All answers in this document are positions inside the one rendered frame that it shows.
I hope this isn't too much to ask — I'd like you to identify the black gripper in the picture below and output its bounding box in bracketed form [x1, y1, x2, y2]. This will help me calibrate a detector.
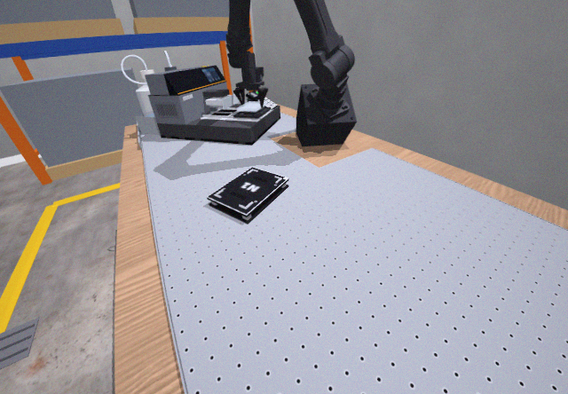
[233, 67, 268, 108]

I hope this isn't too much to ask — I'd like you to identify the black rectangular pad with white corner marks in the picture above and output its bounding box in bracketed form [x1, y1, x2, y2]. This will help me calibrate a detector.
[207, 167, 289, 224]

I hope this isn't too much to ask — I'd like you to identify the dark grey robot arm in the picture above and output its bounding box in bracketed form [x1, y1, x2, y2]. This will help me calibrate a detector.
[226, 0, 355, 120]

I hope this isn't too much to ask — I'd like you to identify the white multi-well plate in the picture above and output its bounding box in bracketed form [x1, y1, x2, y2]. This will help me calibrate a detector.
[237, 101, 267, 112]

